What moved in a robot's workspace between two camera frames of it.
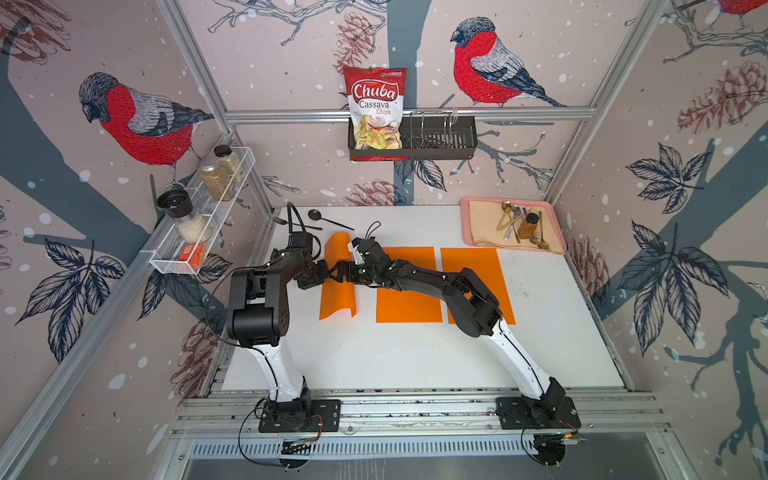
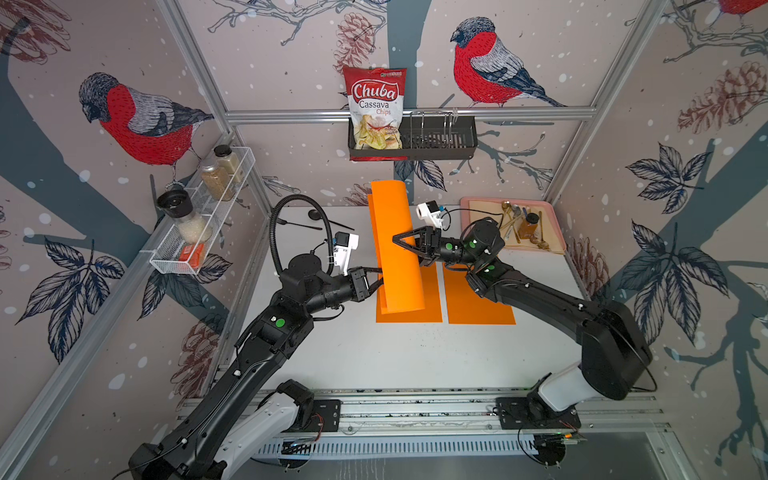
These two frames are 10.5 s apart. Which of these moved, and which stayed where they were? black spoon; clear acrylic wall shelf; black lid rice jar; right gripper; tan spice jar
Moved: right gripper
Stayed: tan spice jar; black spoon; black lid rice jar; clear acrylic wall shelf
